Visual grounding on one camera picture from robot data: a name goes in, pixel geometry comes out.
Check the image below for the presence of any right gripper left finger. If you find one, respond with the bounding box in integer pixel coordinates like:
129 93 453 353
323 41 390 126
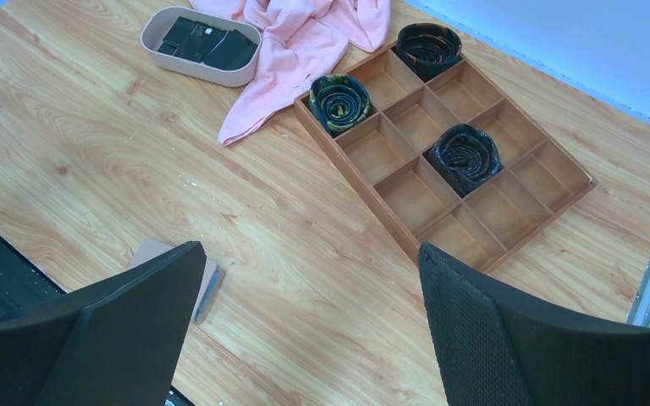
0 241 207 405

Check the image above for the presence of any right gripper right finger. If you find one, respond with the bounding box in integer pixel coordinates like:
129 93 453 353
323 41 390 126
417 243 650 405

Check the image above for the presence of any pink card holder wallet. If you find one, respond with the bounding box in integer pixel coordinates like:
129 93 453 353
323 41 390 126
129 239 224 325

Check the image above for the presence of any beige oval card tray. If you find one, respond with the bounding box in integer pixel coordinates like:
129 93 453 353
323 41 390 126
140 6 262 87

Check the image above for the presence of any rolled belt middle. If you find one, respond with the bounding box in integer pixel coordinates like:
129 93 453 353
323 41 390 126
423 123 504 197

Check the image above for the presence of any rolled belt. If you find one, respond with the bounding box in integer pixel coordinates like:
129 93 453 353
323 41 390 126
423 123 504 197
307 74 374 138
394 23 462 82

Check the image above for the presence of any wooden divided tray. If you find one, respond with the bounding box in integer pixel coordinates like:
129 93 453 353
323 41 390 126
295 44 596 273

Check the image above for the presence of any rolled belt front left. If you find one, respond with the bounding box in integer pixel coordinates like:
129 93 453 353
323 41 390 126
307 74 374 138

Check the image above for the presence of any rolled belt back left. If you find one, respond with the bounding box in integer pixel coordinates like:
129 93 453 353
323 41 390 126
394 23 462 82

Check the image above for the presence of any pink cloth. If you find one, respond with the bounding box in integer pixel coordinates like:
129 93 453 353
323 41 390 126
190 0 391 145

